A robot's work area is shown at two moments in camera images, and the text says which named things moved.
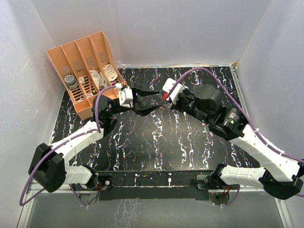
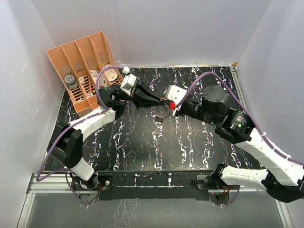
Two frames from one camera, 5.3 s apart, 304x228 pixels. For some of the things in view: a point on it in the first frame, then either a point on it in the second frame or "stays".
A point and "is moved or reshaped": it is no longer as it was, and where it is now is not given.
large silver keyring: [166, 105] is moved or reshaped
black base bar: [152, 185] stays
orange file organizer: [87, 68] stays
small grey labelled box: [102, 82] stays
